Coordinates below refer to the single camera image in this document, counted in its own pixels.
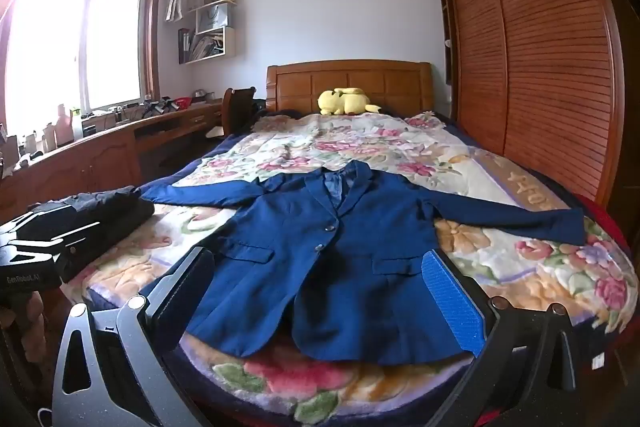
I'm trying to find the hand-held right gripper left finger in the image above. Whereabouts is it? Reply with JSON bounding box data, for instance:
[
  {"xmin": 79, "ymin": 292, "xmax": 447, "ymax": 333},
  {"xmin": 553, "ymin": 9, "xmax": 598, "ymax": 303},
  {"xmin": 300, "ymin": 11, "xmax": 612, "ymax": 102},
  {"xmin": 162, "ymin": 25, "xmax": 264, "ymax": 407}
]
[{"xmin": 50, "ymin": 246, "xmax": 216, "ymax": 427}]

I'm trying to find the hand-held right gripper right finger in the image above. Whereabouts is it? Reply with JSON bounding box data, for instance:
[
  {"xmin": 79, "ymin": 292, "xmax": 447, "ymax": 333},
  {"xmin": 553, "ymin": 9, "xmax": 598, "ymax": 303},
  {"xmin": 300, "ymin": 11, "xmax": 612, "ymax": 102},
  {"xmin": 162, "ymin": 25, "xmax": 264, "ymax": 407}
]
[{"xmin": 421, "ymin": 251, "xmax": 586, "ymax": 427}]

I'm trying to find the blue suit jacket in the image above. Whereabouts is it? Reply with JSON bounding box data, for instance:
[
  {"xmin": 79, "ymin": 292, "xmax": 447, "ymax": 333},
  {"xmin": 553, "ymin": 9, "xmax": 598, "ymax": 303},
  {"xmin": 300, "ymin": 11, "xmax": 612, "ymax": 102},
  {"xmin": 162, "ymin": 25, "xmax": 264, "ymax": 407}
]
[{"xmin": 140, "ymin": 159, "xmax": 586, "ymax": 367}]

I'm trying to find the floral fleece blanket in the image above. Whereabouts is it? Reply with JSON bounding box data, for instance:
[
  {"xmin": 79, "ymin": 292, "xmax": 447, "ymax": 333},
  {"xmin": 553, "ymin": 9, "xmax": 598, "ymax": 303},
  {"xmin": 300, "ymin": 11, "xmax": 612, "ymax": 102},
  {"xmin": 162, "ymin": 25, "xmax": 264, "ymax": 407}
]
[{"xmin": 75, "ymin": 109, "xmax": 633, "ymax": 427}]

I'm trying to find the red bed sheet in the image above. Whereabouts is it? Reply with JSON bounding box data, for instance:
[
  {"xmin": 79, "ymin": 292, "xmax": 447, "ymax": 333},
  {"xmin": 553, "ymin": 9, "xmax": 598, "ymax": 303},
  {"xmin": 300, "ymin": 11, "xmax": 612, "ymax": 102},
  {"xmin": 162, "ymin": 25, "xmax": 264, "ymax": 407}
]
[{"xmin": 580, "ymin": 194, "xmax": 633, "ymax": 258}]

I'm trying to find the yellow plush toy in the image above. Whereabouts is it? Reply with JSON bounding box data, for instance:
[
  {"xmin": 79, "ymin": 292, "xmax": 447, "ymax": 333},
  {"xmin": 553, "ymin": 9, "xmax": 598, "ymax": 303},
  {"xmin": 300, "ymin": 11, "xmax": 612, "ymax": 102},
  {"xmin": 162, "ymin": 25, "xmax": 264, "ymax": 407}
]
[{"xmin": 317, "ymin": 87, "xmax": 383, "ymax": 116}]

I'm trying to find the pink bottle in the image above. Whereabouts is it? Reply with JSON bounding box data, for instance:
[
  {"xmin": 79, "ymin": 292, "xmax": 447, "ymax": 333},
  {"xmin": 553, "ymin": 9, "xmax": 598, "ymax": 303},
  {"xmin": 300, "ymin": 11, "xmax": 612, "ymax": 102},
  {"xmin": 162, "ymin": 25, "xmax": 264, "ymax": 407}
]
[{"xmin": 54, "ymin": 103, "xmax": 76, "ymax": 144}]

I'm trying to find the long wooden desk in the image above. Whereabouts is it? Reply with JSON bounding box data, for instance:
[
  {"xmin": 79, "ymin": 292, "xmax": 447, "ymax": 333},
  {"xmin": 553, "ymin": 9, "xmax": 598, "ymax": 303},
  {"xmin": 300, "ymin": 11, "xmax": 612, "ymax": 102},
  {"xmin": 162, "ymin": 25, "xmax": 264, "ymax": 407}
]
[{"xmin": 0, "ymin": 99, "xmax": 226, "ymax": 212}]

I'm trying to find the white paper bag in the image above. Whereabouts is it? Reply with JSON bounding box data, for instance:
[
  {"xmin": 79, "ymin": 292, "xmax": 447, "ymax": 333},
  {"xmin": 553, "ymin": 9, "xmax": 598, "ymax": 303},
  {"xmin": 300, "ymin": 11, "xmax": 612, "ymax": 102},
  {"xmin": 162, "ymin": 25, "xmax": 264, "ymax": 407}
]
[{"xmin": 196, "ymin": 2, "xmax": 230, "ymax": 32}]

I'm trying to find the white wall shelf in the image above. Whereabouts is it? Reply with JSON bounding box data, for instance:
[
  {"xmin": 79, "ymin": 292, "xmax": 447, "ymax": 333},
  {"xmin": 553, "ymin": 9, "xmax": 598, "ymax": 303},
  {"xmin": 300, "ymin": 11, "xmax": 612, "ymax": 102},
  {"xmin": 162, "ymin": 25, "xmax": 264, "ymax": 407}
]
[{"xmin": 177, "ymin": 0, "xmax": 238, "ymax": 65}]

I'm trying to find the person's left hand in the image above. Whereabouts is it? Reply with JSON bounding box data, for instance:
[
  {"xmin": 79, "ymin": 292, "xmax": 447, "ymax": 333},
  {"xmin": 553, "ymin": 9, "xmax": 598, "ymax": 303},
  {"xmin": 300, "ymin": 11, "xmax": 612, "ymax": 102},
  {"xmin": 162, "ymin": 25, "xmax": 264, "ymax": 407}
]
[{"xmin": 0, "ymin": 292, "xmax": 48, "ymax": 358}]

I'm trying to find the black folded garment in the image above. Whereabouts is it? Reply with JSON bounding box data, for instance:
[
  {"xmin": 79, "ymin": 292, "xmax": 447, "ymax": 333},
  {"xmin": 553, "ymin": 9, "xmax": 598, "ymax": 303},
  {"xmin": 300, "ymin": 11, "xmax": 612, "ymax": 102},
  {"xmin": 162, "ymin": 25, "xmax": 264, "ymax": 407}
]
[{"xmin": 30, "ymin": 187, "xmax": 157, "ymax": 283}]

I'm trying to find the wooden bed headboard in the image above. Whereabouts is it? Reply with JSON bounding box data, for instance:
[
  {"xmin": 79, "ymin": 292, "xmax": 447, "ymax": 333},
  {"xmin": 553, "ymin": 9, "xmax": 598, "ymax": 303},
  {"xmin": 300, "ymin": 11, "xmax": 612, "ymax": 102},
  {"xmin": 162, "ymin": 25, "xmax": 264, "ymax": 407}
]
[{"xmin": 265, "ymin": 61, "xmax": 433, "ymax": 115}]

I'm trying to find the wooden louvred wardrobe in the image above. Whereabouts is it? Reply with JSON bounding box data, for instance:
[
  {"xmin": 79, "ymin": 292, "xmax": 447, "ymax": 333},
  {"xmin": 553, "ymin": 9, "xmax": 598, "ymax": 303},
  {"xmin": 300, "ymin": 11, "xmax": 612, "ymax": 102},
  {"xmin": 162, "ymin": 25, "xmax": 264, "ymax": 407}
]
[{"xmin": 431, "ymin": 0, "xmax": 631, "ymax": 208}]

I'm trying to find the wooden chair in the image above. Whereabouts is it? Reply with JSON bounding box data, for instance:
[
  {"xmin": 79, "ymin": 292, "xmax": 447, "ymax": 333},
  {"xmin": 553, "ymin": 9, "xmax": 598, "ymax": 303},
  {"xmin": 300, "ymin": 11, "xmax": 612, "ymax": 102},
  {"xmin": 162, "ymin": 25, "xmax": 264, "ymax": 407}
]
[{"xmin": 206, "ymin": 87, "xmax": 258, "ymax": 140}]

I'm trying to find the wooden framed window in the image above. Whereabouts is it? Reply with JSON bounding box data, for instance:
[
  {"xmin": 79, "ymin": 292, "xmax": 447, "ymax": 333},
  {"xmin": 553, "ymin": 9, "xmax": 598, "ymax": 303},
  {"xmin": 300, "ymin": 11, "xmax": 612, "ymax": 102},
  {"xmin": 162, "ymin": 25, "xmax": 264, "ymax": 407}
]
[{"xmin": 0, "ymin": 0, "xmax": 166, "ymax": 142}]

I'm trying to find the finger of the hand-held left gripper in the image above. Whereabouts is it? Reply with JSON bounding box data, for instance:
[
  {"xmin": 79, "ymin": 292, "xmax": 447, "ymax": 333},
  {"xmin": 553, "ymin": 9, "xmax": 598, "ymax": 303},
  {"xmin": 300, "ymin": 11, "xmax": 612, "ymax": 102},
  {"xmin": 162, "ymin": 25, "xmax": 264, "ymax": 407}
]
[
  {"xmin": 0, "ymin": 203, "xmax": 71, "ymax": 239},
  {"xmin": 10, "ymin": 219, "xmax": 106, "ymax": 283}
]

